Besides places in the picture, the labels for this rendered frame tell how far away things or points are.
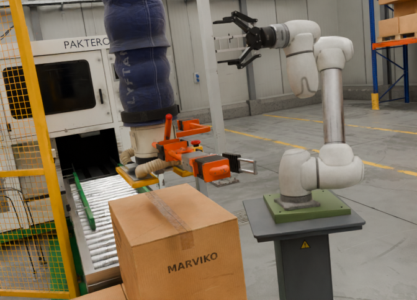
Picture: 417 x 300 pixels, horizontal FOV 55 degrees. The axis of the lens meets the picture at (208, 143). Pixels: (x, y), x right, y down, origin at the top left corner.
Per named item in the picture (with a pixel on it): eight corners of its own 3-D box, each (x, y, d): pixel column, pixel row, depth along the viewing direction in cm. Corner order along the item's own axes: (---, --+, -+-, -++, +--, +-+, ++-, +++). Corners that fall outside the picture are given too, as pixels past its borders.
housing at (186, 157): (181, 168, 123) (179, 154, 122) (201, 164, 125) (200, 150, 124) (189, 173, 116) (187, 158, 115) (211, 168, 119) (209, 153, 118)
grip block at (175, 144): (157, 158, 142) (154, 142, 141) (183, 153, 146) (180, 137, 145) (164, 162, 135) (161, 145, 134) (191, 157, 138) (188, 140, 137)
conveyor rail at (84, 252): (66, 196, 410) (62, 178, 406) (71, 195, 412) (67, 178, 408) (91, 310, 198) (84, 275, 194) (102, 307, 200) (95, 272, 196)
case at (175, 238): (121, 277, 198) (107, 201, 191) (197, 255, 212) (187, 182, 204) (149, 351, 143) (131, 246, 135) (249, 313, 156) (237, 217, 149)
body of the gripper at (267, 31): (273, 23, 144) (251, 25, 141) (275, 48, 146) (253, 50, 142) (262, 26, 151) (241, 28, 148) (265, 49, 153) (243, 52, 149)
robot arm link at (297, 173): (280, 188, 210) (277, 147, 207) (316, 188, 206) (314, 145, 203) (278, 197, 194) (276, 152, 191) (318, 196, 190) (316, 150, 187)
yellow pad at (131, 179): (116, 172, 175) (114, 160, 174) (138, 167, 179) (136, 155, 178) (133, 189, 144) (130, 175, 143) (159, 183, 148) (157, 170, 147)
